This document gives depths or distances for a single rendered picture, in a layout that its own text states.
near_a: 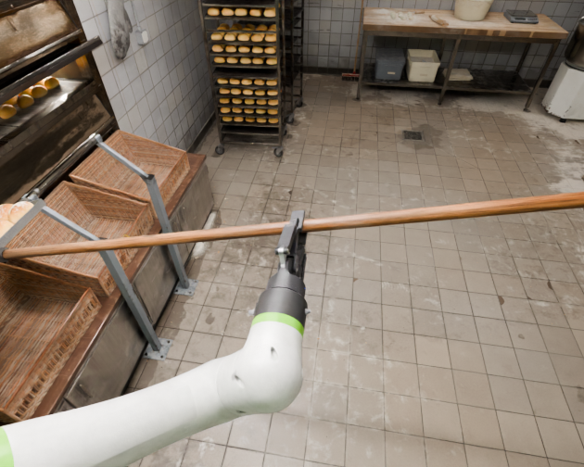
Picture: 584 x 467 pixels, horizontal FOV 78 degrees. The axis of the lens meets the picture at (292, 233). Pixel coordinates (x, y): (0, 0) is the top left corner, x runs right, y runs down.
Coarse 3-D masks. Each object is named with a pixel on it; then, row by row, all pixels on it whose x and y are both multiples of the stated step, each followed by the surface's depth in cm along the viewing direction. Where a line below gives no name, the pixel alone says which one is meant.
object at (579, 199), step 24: (576, 192) 66; (336, 216) 79; (360, 216) 77; (384, 216) 75; (408, 216) 73; (432, 216) 72; (456, 216) 71; (480, 216) 70; (96, 240) 98; (120, 240) 94; (144, 240) 92; (168, 240) 90; (192, 240) 88; (216, 240) 87
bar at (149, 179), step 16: (96, 144) 178; (128, 160) 185; (48, 176) 151; (144, 176) 188; (32, 192) 144; (48, 208) 146; (160, 208) 202; (64, 224) 150; (160, 224) 211; (112, 256) 162; (176, 256) 229; (112, 272) 167; (128, 288) 177; (176, 288) 254; (192, 288) 254; (128, 304) 185; (144, 320) 196; (160, 352) 219
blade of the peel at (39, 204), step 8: (40, 200) 129; (32, 208) 126; (40, 208) 128; (24, 216) 123; (32, 216) 126; (16, 224) 120; (24, 224) 123; (8, 232) 117; (16, 232) 120; (0, 240) 115; (8, 240) 117
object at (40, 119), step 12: (84, 84) 218; (72, 96) 207; (48, 108) 195; (60, 108) 199; (36, 120) 185; (48, 120) 192; (12, 132) 177; (24, 132) 178; (0, 144) 169; (12, 144) 173; (0, 156) 167
